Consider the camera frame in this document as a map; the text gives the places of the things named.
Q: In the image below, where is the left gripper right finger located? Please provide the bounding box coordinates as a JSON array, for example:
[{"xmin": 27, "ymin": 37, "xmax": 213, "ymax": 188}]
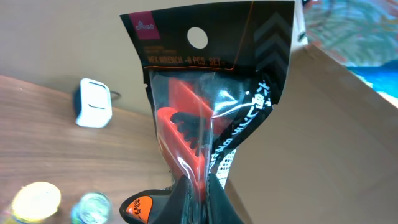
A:
[{"xmin": 206, "ymin": 173, "xmax": 244, "ymax": 224}]

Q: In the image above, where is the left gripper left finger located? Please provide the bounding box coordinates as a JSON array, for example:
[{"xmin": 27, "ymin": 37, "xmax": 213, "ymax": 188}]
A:
[{"xmin": 147, "ymin": 175, "xmax": 193, "ymax": 224}]

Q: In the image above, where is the silver top tin can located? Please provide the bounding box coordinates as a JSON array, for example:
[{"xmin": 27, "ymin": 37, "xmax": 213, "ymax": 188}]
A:
[{"xmin": 70, "ymin": 192, "xmax": 113, "ymax": 224}]

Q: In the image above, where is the yellow lid jar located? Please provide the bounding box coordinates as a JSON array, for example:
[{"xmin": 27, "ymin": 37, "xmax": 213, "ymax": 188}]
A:
[{"xmin": 1, "ymin": 182, "xmax": 62, "ymax": 224}]

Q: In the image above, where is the black red snack packet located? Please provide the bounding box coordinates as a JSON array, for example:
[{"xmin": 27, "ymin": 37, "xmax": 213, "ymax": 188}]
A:
[{"xmin": 119, "ymin": 0, "xmax": 295, "ymax": 224}]

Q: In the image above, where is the white barcode scanner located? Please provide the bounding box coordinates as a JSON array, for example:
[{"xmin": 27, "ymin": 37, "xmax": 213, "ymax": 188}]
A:
[{"xmin": 73, "ymin": 78, "xmax": 113, "ymax": 128}]

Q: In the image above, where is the brown cardboard box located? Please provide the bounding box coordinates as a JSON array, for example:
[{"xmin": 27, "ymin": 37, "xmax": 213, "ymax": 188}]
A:
[{"xmin": 226, "ymin": 45, "xmax": 397, "ymax": 223}]

